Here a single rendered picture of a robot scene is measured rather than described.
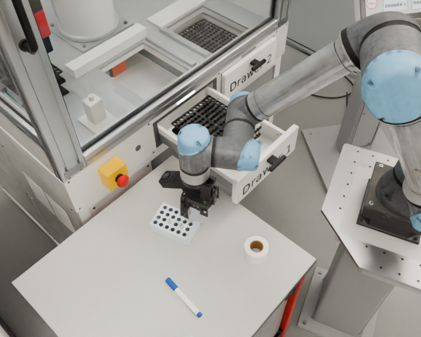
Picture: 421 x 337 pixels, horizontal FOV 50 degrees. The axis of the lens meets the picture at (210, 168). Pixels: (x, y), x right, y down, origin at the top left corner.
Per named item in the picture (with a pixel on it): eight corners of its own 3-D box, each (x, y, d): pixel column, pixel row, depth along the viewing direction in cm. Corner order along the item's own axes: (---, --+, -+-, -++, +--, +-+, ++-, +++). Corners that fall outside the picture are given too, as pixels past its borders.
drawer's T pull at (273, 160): (286, 158, 132) (287, 155, 131) (270, 173, 129) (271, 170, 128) (276, 152, 134) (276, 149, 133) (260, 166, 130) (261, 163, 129)
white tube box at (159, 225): (200, 224, 135) (200, 217, 132) (187, 247, 130) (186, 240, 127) (164, 209, 138) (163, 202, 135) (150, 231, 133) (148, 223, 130)
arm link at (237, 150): (263, 122, 107) (217, 118, 108) (259, 158, 100) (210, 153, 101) (260, 144, 113) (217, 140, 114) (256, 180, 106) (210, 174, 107)
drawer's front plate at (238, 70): (274, 61, 173) (277, 37, 165) (224, 100, 160) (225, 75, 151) (270, 59, 174) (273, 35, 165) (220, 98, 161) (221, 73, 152)
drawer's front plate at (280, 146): (294, 150, 145) (299, 126, 136) (236, 205, 132) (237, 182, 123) (290, 146, 146) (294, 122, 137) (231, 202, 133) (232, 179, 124)
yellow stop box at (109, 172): (131, 178, 136) (127, 164, 130) (112, 193, 132) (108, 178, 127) (120, 170, 138) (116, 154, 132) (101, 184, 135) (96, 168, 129)
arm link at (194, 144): (210, 148, 99) (172, 144, 100) (210, 178, 108) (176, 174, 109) (215, 122, 104) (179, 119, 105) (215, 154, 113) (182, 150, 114)
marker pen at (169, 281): (202, 315, 117) (202, 312, 116) (198, 319, 117) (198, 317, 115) (169, 278, 124) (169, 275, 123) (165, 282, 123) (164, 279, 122)
